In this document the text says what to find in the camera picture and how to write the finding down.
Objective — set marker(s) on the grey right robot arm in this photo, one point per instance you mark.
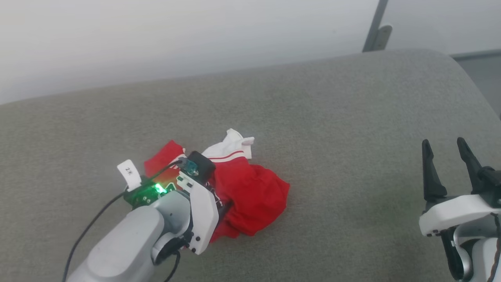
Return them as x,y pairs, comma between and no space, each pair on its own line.
473,254

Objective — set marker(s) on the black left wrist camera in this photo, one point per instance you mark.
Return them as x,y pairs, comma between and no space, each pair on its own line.
201,164

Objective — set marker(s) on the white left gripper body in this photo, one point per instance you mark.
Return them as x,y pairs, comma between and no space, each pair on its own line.
204,213

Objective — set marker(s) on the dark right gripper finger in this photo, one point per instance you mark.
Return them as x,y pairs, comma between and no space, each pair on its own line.
431,176
471,164

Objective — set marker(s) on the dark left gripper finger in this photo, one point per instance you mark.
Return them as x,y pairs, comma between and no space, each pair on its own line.
224,208

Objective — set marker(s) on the grey post bracket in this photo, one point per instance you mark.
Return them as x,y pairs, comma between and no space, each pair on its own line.
384,37

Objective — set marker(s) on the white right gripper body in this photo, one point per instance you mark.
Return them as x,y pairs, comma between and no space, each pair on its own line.
454,213

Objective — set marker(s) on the grey metal post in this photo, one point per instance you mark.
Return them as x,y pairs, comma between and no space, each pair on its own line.
374,23

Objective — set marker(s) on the red and white jersey garment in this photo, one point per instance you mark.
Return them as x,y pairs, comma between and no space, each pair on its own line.
250,192

